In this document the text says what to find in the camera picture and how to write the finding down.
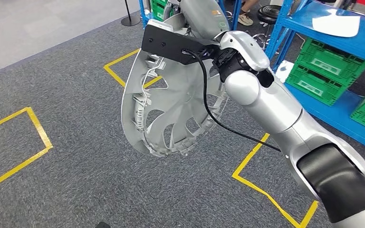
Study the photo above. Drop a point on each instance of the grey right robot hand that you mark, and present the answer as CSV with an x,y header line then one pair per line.
x,y
204,15

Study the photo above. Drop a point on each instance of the silver wheel hubcap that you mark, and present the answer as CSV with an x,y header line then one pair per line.
x,y
176,104

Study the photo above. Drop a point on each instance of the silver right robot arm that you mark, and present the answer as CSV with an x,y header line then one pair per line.
x,y
264,100

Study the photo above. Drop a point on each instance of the white plastic panel part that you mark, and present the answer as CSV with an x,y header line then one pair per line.
x,y
336,23

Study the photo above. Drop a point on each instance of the person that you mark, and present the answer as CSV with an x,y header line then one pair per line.
x,y
245,19

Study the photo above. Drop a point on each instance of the black round stool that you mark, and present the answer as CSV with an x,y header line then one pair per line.
x,y
269,14

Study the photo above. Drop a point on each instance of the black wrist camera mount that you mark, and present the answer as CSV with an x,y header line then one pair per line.
x,y
170,45

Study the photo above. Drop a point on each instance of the black stanchion post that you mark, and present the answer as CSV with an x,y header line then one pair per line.
x,y
130,21

